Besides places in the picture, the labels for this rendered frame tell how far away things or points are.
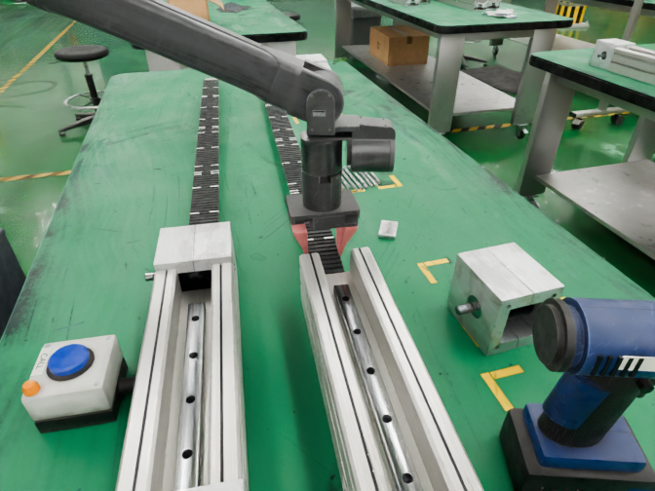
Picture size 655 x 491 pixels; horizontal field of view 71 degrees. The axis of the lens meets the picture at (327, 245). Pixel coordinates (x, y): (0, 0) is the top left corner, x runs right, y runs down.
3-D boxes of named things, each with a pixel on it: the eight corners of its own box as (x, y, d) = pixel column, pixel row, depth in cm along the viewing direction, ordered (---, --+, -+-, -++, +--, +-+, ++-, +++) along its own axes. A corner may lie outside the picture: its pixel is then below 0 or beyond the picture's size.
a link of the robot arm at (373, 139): (308, 74, 62) (305, 90, 55) (394, 74, 62) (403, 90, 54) (310, 158, 68) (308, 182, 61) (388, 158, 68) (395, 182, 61)
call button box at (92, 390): (59, 376, 56) (42, 340, 52) (142, 364, 57) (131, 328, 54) (39, 434, 49) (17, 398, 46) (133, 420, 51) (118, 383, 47)
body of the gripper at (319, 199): (360, 220, 67) (363, 174, 62) (290, 228, 65) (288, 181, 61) (350, 199, 72) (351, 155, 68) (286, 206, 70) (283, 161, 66)
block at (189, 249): (157, 281, 71) (142, 229, 66) (237, 271, 73) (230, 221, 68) (149, 321, 64) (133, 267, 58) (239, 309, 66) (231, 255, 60)
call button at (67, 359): (58, 357, 52) (52, 344, 50) (96, 351, 52) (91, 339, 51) (48, 385, 48) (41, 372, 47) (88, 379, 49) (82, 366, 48)
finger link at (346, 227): (357, 265, 71) (359, 213, 66) (311, 271, 70) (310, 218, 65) (347, 242, 77) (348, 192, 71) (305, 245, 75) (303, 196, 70)
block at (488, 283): (431, 309, 66) (441, 256, 60) (499, 293, 69) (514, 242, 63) (469, 360, 58) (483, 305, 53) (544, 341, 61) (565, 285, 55)
